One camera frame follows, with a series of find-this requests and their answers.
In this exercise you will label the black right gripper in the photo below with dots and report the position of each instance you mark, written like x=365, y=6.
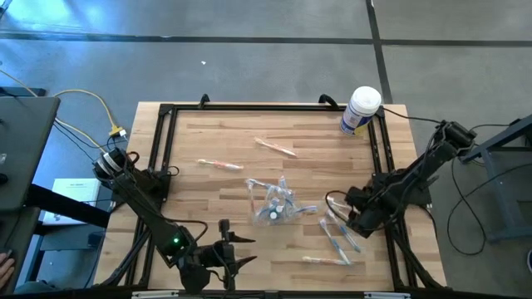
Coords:
x=361, y=216

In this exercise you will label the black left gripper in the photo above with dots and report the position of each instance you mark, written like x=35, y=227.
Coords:
x=216, y=255

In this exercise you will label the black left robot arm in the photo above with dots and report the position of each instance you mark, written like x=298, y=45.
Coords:
x=145, y=207

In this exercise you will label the black desk beam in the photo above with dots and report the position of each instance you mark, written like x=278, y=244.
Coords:
x=66, y=205

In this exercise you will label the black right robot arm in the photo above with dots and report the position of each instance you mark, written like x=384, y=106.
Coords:
x=415, y=170

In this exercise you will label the dark grey desk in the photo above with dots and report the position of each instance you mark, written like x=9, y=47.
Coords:
x=25, y=145

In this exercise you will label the silver bracket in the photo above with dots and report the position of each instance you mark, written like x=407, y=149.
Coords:
x=154, y=294
x=386, y=295

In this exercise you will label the white blue wipes canister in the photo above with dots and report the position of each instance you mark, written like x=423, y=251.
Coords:
x=359, y=112

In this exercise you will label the white booklet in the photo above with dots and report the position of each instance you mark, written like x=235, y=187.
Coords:
x=79, y=191

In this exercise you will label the person's hand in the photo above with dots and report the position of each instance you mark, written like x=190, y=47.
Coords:
x=5, y=268

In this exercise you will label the black aluminium table frame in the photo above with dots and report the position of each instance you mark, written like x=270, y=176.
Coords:
x=270, y=107

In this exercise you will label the clear plastic bag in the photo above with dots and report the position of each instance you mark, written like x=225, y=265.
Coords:
x=259, y=212

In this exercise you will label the grey desk frame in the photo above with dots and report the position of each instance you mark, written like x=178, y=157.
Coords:
x=500, y=199

